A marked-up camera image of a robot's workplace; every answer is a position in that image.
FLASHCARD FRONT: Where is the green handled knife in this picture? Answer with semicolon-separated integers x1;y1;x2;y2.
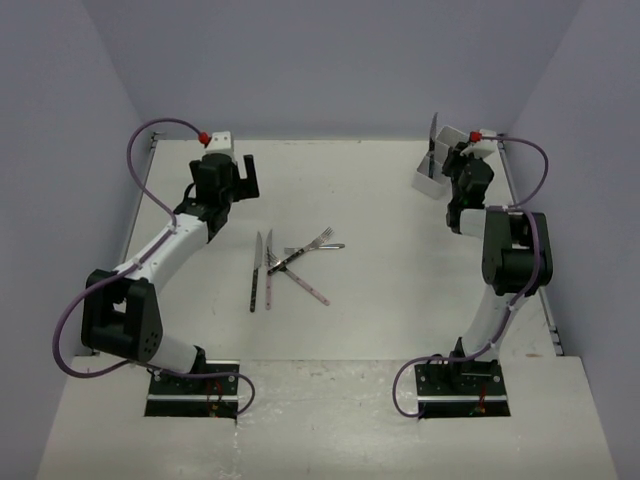
427;111;438;179

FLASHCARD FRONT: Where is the pink handled knife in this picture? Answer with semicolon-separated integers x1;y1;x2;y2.
263;228;275;312

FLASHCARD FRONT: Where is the black handled knife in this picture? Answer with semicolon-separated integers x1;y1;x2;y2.
249;232;263;313

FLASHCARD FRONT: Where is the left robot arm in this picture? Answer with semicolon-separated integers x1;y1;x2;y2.
81;152;260;393

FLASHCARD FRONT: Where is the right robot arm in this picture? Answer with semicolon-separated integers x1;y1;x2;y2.
442;141;553;393

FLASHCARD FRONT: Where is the white divided utensil container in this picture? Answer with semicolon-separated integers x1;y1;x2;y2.
411;125;467;200

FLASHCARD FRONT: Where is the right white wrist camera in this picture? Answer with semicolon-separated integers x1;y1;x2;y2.
461;129;499;159

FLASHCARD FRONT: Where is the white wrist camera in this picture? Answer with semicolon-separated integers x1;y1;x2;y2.
205;131;234;156
461;129;499;159

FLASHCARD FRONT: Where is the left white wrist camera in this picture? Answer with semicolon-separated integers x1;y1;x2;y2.
205;131;234;156

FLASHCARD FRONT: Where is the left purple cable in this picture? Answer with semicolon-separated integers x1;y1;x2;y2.
51;117;257;417

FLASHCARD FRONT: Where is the pink handled fork upper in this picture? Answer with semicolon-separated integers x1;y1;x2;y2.
283;243;346;255

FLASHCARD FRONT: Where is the black handled fork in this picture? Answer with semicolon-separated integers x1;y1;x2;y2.
267;227;334;276

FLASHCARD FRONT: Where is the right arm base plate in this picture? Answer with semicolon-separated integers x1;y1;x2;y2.
414;360;511;419

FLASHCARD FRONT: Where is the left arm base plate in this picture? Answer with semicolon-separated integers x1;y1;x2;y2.
144;360;240;420

